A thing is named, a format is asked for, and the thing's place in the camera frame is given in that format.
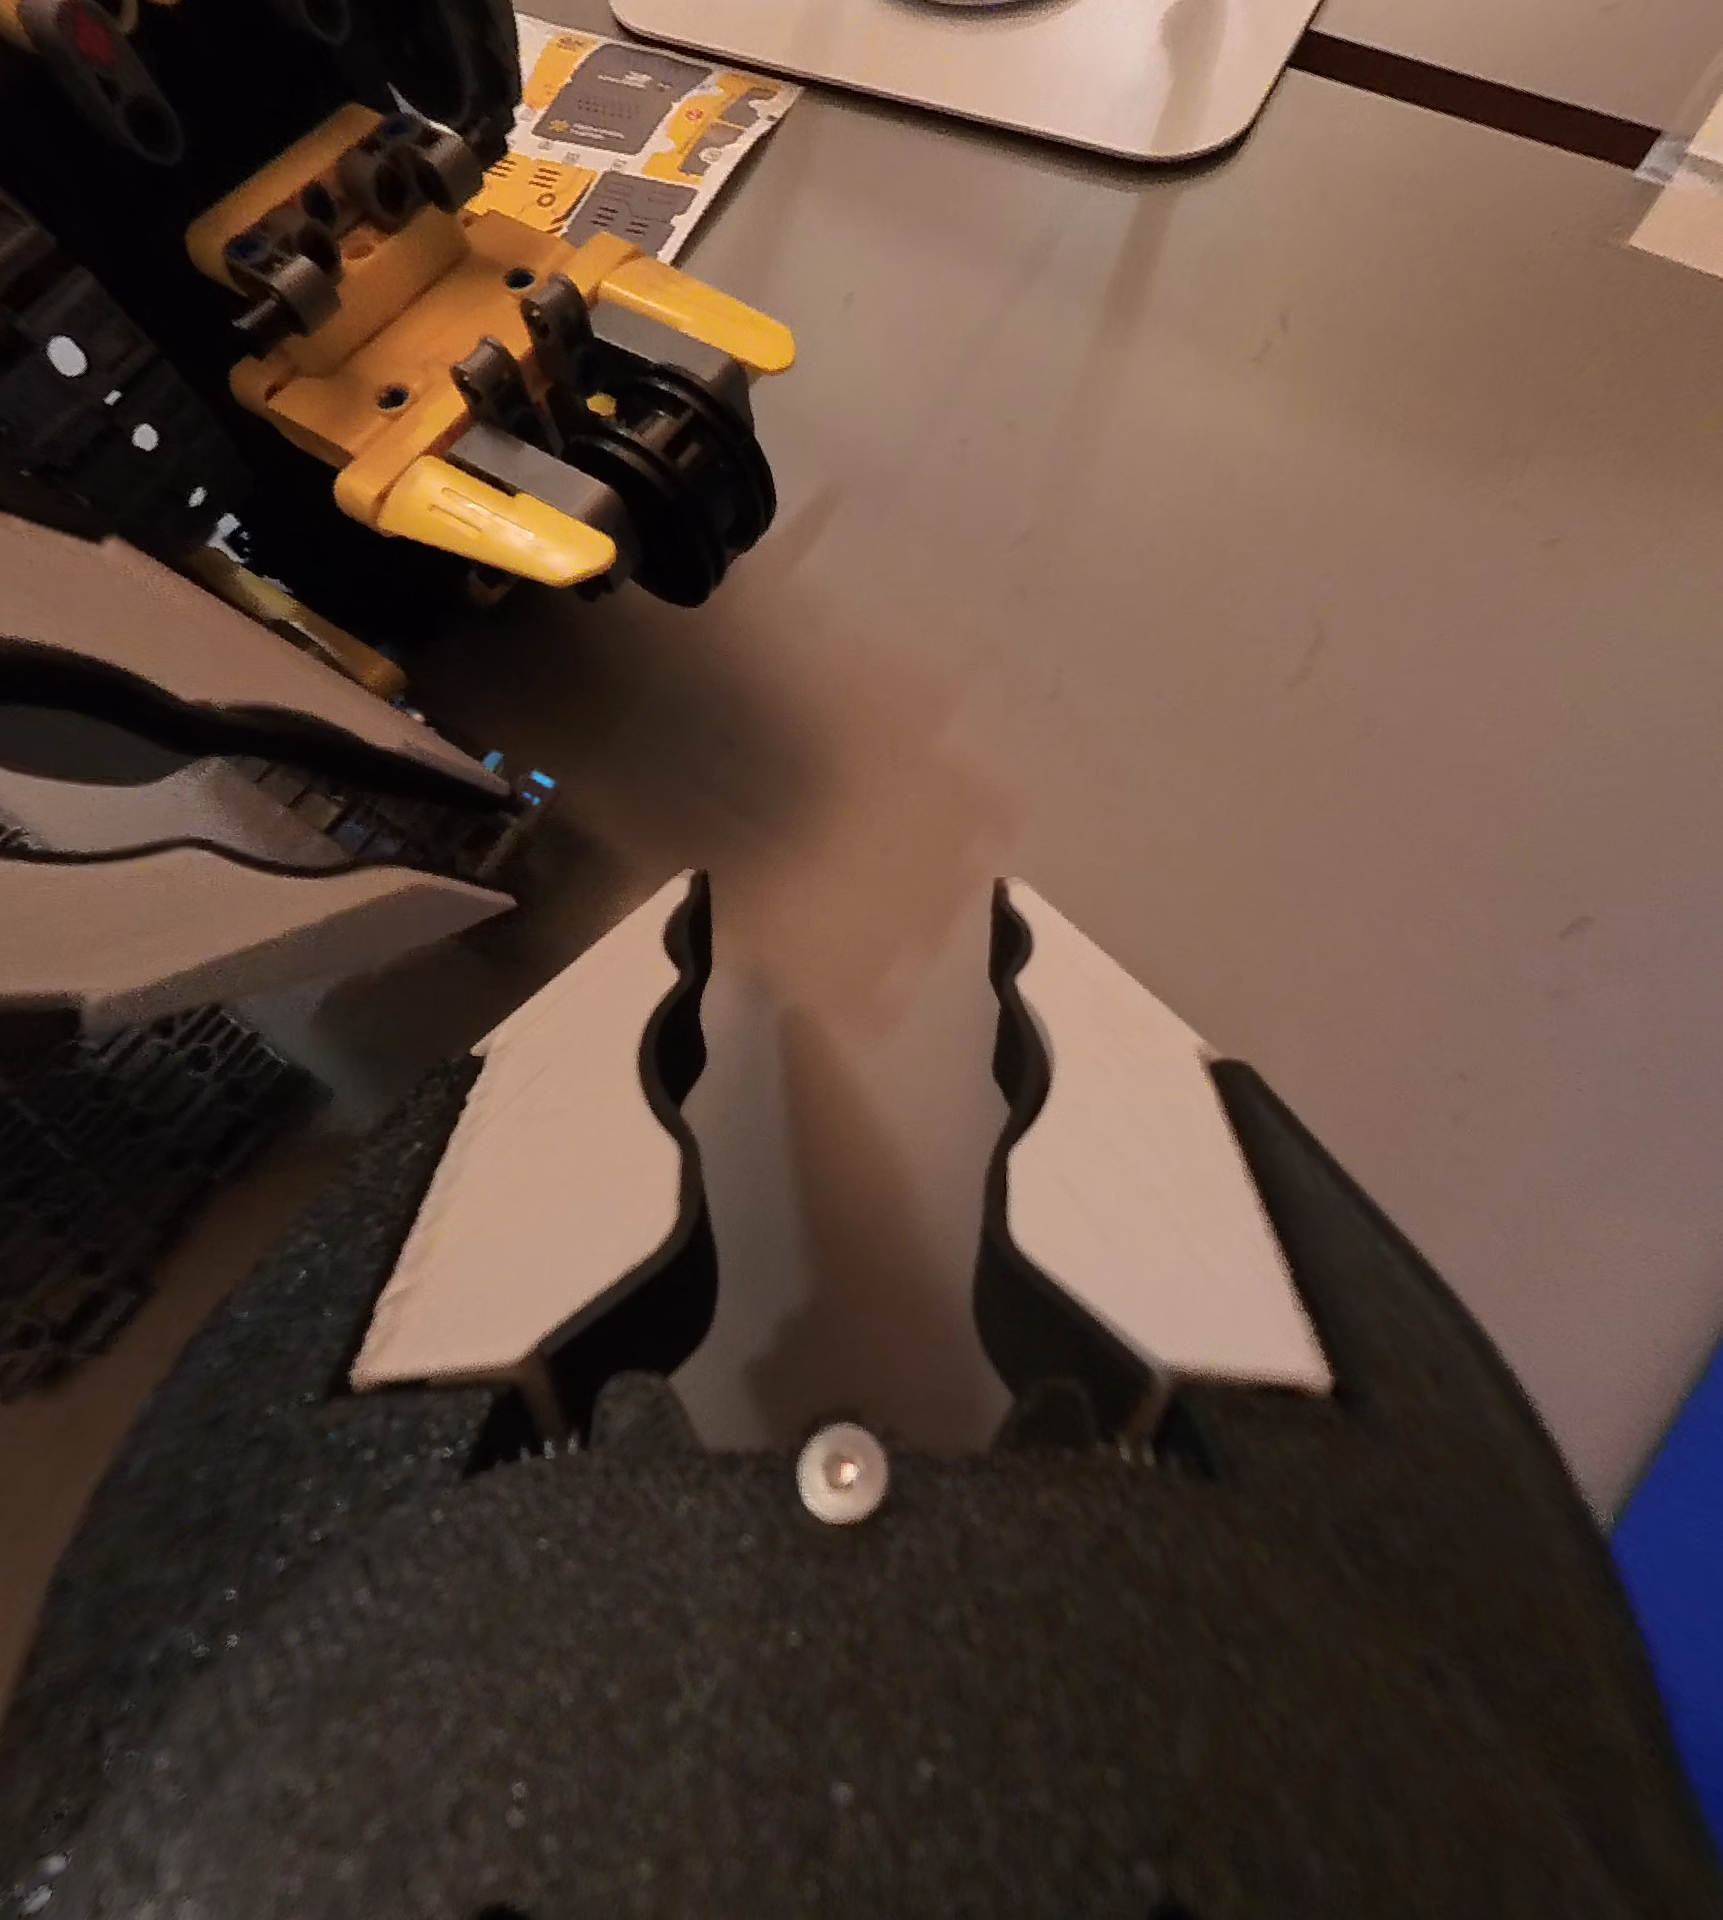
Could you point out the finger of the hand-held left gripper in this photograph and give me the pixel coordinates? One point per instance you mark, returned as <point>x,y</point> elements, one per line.
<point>51,584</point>
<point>129,943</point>

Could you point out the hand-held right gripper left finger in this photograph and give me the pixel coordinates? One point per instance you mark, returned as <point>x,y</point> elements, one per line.
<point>532,1184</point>

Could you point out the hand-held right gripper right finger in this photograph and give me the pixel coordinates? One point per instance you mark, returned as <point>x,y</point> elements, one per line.
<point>1160,1198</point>

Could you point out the yellow toy brick robot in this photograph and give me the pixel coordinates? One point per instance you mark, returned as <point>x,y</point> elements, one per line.
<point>397,347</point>

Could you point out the loose grey track strip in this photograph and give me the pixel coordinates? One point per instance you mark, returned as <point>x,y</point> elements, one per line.
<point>201,1084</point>
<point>26,1249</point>

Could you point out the printed instruction sheet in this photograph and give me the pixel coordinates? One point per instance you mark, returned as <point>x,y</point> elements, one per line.
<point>622,88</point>

